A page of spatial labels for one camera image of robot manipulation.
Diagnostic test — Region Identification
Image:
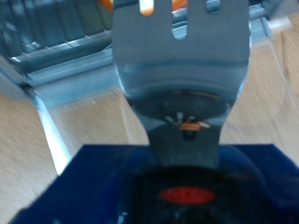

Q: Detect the glass oven door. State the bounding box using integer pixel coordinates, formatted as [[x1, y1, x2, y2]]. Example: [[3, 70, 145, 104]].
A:
[[27, 18, 299, 176]]

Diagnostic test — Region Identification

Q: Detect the silver toaster oven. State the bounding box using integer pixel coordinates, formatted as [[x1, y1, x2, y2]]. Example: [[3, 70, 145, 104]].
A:
[[0, 0, 299, 108]]

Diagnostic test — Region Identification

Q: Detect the wire oven rack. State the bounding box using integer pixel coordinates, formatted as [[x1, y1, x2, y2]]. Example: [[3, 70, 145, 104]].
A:
[[0, 0, 115, 54]]

